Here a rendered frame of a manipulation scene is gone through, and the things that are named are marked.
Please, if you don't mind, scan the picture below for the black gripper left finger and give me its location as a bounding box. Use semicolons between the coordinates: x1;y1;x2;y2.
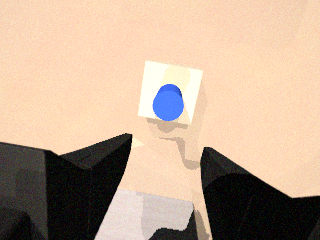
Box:
0;133;133;240

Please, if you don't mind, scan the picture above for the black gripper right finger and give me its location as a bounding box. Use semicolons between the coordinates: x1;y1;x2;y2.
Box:
200;146;320;240

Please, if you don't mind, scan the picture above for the blue marker cap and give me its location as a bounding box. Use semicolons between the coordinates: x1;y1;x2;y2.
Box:
153;84;184;121

